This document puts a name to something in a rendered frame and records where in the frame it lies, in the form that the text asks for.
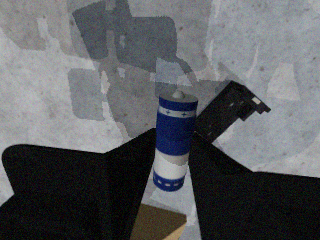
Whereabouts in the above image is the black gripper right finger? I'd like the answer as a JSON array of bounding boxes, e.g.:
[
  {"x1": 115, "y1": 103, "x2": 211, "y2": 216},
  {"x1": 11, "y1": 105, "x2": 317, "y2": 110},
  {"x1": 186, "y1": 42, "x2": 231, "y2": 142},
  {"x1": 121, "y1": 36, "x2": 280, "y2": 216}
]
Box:
[{"x1": 188, "y1": 132, "x2": 320, "y2": 240}]

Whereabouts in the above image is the blue and white battery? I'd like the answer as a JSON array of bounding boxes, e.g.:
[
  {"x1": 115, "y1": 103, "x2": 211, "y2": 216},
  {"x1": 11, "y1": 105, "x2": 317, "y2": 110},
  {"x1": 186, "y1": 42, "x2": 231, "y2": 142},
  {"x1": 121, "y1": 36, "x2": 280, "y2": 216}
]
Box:
[{"x1": 153, "y1": 91, "x2": 198, "y2": 192}]

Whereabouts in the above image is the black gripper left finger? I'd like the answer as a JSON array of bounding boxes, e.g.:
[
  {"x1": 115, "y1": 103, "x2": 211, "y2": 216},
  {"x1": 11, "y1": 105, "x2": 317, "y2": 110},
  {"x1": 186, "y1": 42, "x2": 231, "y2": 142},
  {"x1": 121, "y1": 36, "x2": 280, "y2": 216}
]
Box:
[{"x1": 1, "y1": 128, "x2": 157, "y2": 240}]

